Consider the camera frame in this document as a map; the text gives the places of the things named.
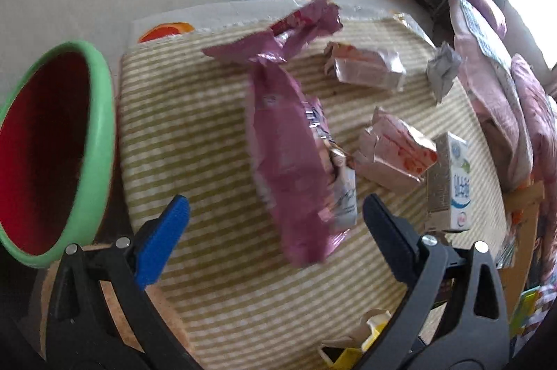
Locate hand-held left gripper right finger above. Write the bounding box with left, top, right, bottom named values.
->
left=357, top=193, right=512, bottom=370

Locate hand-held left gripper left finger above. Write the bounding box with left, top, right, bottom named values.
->
left=44, top=194, right=201, bottom=370

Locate pink white drink carton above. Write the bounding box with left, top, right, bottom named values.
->
left=353, top=107, right=438, bottom=191
left=324, top=41, right=407, bottom=93

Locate large pink plastic bag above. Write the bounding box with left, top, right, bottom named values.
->
left=201, top=0, right=358, bottom=267

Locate green basin red inside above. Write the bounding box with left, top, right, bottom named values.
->
left=0, top=40, right=117, bottom=270

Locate grey paper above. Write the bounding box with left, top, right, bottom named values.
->
left=425, top=41, right=463, bottom=104

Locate white blue milk carton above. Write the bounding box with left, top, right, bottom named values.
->
left=424, top=132, right=472, bottom=234

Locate yellow cardboard box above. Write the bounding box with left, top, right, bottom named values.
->
left=317, top=309, right=392, bottom=370

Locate green striped table mat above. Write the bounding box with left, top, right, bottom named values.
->
left=118, top=7, right=510, bottom=370

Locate wooden chair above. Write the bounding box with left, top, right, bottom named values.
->
left=496, top=181, right=547, bottom=318

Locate green book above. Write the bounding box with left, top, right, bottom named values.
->
left=509, top=285, right=551, bottom=338

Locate pink quilted bedspread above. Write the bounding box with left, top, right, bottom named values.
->
left=448, top=0, right=535, bottom=190

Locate blue patchwork quilt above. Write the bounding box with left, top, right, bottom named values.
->
left=459, top=0, right=515, bottom=71

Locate purple pillow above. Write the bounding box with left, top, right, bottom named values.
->
left=457, top=0, right=508, bottom=38

